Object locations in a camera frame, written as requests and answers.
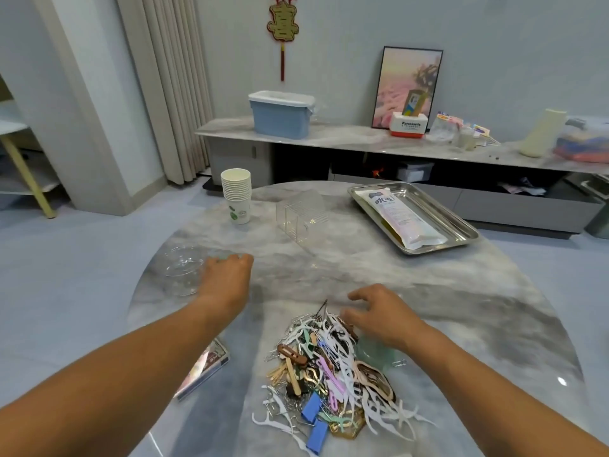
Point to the colourful small packet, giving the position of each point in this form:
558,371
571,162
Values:
481,131

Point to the pile of floss picks and clips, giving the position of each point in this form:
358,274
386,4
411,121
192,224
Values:
328,385

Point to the small colourful box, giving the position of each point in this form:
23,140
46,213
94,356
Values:
413,101

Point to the person's left forearm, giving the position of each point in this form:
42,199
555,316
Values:
105,390

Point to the cream paper roll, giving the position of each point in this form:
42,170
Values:
542,134

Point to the clear storage box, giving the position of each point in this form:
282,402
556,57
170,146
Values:
585,141

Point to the person's right forearm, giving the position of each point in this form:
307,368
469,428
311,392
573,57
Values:
504,400

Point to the grey cabinet with marble top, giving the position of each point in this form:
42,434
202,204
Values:
352,138

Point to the clear bag of snacks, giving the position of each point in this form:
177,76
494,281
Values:
441,130

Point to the clear ribbed organizer box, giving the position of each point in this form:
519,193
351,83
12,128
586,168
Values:
303,219

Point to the loose papers in cabinet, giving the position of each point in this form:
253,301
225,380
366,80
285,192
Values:
523,188

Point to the white and red small box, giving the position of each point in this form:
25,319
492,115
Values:
408,125

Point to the framed pink picture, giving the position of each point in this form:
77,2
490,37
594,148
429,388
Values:
395,81

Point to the group of white paper cups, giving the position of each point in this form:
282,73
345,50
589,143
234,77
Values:
237,197

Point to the red gold wall hanging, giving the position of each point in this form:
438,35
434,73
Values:
283,23

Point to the clear printed plastic bag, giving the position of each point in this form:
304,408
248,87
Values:
404,219

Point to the person's left hand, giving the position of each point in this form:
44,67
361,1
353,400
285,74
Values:
226,283

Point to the metal tray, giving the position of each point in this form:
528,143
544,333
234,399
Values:
447,219

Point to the colourful matchbox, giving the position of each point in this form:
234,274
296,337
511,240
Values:
203,368

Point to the clear round plastic bowl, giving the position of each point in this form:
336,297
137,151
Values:
179,269

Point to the person's right hand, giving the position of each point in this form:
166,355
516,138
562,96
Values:
390,319

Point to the pale green plastic lid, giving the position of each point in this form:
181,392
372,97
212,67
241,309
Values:
379,357

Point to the beige curtain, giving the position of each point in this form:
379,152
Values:
167,85

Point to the blue storage box white lid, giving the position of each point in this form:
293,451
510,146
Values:
282,117

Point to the white box in cabinet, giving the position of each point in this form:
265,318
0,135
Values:
416,173

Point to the grey green storage bin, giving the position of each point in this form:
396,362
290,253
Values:
599,209

